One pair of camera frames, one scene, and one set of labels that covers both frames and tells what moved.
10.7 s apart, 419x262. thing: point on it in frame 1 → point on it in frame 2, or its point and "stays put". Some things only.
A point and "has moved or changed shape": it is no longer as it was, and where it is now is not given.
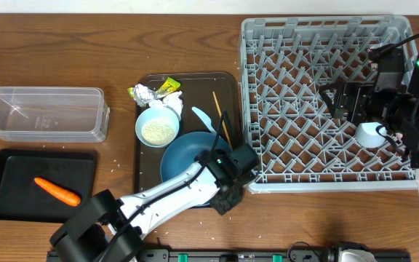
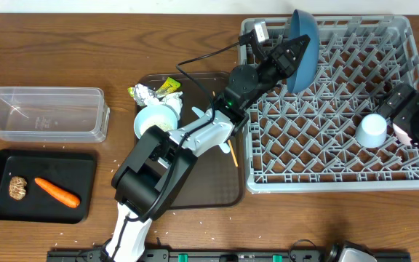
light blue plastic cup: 366,135 stays put
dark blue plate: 182,152 has moved or changed shape
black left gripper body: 228,199 → 280,58
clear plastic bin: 44,114 stays put
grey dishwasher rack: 302,145 stays put
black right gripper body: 364,106 → 414,111
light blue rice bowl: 157,126 stays put
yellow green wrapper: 169,86 stays put
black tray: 11,193 stays put
